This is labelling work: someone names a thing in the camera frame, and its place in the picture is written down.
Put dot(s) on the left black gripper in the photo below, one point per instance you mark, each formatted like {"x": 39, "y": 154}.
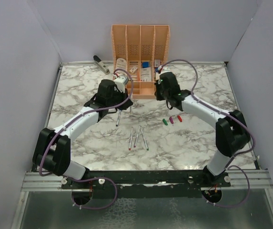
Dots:
{"x": 124, "y": 95}

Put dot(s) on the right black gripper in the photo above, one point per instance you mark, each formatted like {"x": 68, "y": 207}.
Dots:
{"x": 158, "y": 86}

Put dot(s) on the yellow white pen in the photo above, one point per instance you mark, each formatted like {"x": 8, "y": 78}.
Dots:
{"x": 130, "y": 109}

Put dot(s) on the blue white pen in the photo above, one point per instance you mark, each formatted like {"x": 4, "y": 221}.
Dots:
{"x": 118, "y": 118}

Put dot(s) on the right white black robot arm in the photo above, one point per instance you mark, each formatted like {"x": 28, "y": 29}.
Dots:
{"x": 230, "y": 133}

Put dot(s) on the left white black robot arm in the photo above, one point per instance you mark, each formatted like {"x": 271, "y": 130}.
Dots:
{"x": 52, "y": 154}

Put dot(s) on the purple pen cap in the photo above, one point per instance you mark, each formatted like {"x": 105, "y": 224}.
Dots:
{"x": 171, "y": 120}

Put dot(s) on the purple tipped white pen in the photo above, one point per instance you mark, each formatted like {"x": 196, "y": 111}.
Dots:
{"x": 137, "y": 137}

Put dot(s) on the red tipped white pen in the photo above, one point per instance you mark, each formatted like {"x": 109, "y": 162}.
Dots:
{"x": 130, "y": 139}

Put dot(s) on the green tipped white pen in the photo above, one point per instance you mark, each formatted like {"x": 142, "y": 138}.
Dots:
{"x": 144, "y": 139}

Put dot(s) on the white paper packet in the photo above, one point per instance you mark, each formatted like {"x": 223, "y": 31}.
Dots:
{"x": 145, "y": 74}

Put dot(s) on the red white small box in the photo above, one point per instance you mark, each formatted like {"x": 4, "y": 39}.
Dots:
{"x": 157, "y": 63}

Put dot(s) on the blue stamp left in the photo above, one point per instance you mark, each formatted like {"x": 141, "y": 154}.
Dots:
{"x": 145, "y": 64}

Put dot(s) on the small white label box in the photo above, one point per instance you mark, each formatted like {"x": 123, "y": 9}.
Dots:
{"x": 133, "y": 69}

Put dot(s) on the white oval card pack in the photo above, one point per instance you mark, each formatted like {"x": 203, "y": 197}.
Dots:
{"x": 121, "y": 63}

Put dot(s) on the black grey stapler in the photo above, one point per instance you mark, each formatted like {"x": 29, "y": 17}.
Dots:
{"x": 100, "y": 64}

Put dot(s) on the orange plastic file organizer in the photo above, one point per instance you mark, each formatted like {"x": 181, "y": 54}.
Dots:
{"x": 137, "y": 44}

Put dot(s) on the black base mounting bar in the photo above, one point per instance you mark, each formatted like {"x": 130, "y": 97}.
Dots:
{"x": 147, "y": 184}

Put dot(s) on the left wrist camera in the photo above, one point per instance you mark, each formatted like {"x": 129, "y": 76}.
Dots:
{"x": 121, "y": 83}

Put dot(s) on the aluminium frame rail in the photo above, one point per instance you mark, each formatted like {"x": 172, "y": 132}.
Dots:
{"x": 236, "y": 179}

